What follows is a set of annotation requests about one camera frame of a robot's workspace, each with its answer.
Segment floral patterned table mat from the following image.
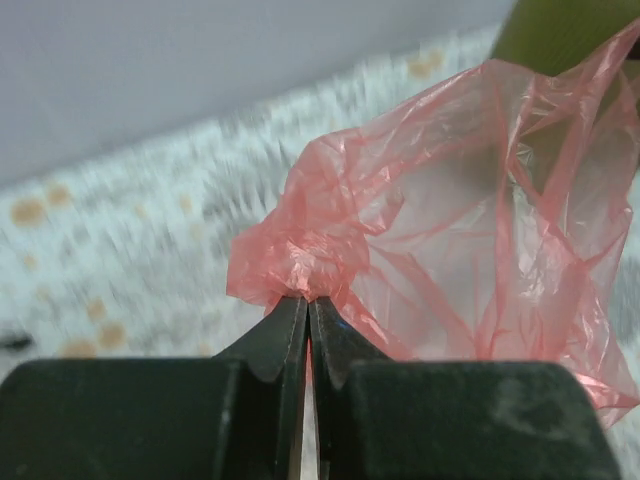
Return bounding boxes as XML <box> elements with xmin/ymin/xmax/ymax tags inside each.
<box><xmin>0</xmin><ymin>22</ymin><xmax>640</xmax><ymax>480</ymax></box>

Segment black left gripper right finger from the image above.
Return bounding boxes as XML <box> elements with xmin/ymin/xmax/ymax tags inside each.
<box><xmin>308</xmin><ymin>298</ymin><xmax>621</xmax><ymax>479</ymax></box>

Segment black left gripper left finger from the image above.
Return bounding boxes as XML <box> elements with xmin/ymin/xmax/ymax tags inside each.
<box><xmin>1</xmin><ymin>298</ymin><xmax>308</xmax><ymax>479</ymax></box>

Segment red torn trash bag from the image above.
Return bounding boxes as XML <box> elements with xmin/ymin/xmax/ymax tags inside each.
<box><xmin>226</xmin><ymin>22</ymin><xmax>639</xmax><ymax>425</ymax></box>

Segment green plastic trash bin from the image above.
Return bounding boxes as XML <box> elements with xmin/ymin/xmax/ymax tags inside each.
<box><xmin>490</xmin><ymin>0</ymin><xmax>639</xmax><ymax>76</ymax></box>

